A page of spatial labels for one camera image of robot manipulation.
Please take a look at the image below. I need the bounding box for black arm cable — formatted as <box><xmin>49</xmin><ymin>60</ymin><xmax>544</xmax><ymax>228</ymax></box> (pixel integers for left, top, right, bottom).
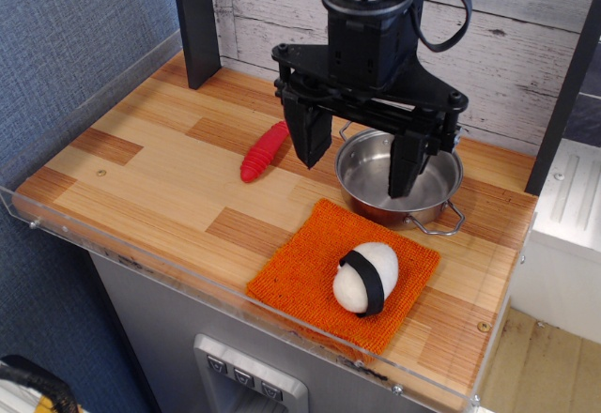
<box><xmin>408</xmin><ymin>0</ymin><xmax>473</xmax><ymax>54</ymax></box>

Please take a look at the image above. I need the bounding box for black and yellow object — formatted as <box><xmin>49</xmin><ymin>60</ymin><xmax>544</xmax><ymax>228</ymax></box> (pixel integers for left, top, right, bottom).
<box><xmin>1</xmin><ymin>355</ymin><xmax>85</xmax><ymax>413</ymax></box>

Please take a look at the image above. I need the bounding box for orange knitted cloth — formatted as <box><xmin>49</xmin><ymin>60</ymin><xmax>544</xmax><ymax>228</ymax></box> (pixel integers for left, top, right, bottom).
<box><xmin>247</xmin><ymin>199</ymin><xmax>440</xmax><ymax>354</ymax></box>

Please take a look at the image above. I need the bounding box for white egg with black band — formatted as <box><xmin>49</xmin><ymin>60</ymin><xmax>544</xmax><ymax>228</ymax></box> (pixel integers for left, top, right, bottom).
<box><xmin>332</xmin><ymin>242</ymin><xmax>399</xmax><ymax>318</ymax></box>

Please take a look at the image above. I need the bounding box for dark frame post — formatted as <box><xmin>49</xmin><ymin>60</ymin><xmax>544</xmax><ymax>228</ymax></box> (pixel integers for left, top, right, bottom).
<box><xmin>176</xmin><ymin>0</ymin><xmax>222</xmax><ymax>89</ymax></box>
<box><xmin>525</xmin><ymin>0</ymin><xmax>600</xmax><ymax>196</ymax></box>

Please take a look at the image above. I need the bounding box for white appliance at right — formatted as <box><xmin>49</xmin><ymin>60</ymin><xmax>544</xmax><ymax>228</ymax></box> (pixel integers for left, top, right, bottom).
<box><xmin>509</xmin><ymin>139</ymin><xmax>600</xmax><ymax>343</ymax></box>

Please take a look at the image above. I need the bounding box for small steel pot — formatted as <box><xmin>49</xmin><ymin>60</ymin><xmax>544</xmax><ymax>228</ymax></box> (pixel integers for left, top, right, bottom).
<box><xmin>335</xmin><ymin>126</ymin><xmax>465</xmax><ymax>237</ymax></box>

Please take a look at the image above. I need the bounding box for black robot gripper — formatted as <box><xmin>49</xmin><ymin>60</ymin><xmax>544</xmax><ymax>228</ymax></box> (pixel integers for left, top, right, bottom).
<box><xmin>272</xmin><ymin>0</ymin><xmax>468</xmax><ymax>198</ymax></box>

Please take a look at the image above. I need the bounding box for dark left frame post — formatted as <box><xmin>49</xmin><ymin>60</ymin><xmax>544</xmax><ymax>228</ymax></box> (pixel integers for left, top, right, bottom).
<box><xmin>176</xmin><ymin>0</ymin><xmax>222</xmax><ymax>89</ymax></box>

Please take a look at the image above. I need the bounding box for dark right frame post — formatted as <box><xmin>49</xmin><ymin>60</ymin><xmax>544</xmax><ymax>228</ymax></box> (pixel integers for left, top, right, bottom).
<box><xmin>525</xmin><ymin>0</ymin><xmax>600</xmax><ymax>196</ymax></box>

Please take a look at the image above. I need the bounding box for spoon with red handle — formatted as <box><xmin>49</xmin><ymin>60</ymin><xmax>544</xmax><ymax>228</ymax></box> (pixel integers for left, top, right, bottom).
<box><xmin>240</xmin><ymin>121</ymin><xmax>289</xmax><ymax>183</ymax></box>

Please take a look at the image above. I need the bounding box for grey cabinet with button panel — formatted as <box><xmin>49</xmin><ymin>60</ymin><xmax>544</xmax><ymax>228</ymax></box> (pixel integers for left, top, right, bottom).
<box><xmin>92</xmin><ymin>255</ymin><xmax>425</xmax><ymax>412</ymax></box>

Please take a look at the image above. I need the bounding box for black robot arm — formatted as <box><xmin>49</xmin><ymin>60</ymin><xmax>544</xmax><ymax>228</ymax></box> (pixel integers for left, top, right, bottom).
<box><xmin>272</xmin><ymin>0</ymin><xmax>472</xmax><ymax>198</ymax></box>

